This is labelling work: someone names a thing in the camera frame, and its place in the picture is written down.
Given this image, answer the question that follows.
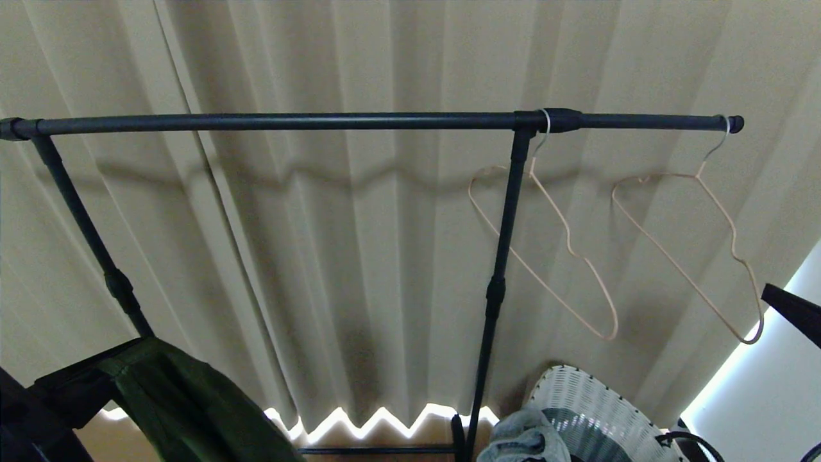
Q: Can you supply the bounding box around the pink clothes hanger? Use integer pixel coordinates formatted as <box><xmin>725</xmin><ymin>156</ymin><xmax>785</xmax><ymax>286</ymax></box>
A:
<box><xmin>611</xmin><ymin>115</ymin><xmax>765</xmax><ymax>346</ymax></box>
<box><xmin>468</xmin><ymin>109</ymin><xmax>620</xmax><ymax>341</ymax></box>

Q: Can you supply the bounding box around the green long-sleeved shirt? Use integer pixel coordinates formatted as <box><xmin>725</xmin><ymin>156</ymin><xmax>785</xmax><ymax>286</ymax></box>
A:
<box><xmin>98</xmin><ymin>337</ymin><xmax>307</xmax><ymax>462</ymax></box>

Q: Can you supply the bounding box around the white laundry basket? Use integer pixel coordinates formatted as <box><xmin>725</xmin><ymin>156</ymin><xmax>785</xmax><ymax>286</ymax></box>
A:
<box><xmin>523</xmin><ymin>364</ymin><xmax>725</xmax><ymax>462</ymax></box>

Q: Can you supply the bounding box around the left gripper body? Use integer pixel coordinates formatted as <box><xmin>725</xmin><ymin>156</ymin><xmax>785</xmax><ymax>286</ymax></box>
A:
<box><xmin>29</xmin><ymin>338</ymin><xmax>151</xmax><ymax>429</ymax></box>

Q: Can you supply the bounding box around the blue-grey garment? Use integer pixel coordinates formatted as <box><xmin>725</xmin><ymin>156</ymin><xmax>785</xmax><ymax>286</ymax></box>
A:
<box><xmin>476</xmin><ymin>407</ymin><xmax>573</xmax><ymax>462</ymax></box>

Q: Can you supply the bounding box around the beige curtain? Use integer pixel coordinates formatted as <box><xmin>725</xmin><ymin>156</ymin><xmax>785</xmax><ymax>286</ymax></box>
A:
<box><xmin>0</xmin><ymin>0</ymin><xmax>821</xmax><ymax>450</ymax></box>

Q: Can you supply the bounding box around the black clothes rack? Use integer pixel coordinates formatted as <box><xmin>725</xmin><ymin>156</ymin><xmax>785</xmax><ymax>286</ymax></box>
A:
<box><xmin>0</xmin><ymin>108</ymin><xmax>745</xmax><ymax>462</ymax></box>

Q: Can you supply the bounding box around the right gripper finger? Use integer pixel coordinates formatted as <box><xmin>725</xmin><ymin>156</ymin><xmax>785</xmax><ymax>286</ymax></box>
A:
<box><xmin>761</xmin><ymin>284</ymin><xmax>821</xmax><ymax>350</ymax></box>

